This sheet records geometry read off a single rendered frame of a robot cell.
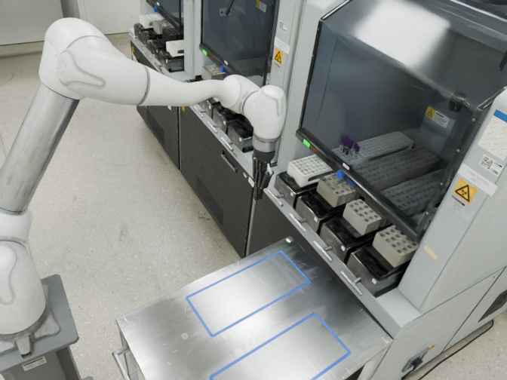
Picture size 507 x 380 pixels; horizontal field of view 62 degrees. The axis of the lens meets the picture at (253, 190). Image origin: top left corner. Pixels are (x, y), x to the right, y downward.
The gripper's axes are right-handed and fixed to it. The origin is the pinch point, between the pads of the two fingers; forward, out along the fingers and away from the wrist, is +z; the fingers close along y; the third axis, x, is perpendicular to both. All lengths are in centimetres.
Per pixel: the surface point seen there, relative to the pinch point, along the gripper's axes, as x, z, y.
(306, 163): -22.6, -5.0, 3.8
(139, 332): 55, 0, -39
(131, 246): 38, 81, 65
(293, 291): 11.0, 0.0, -44.0
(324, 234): -14.4, 4.8, -24.1
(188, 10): -13, -30, 112
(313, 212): -13.9, 1.0, -16.5
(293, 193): -12.9, 1.5, -3.9
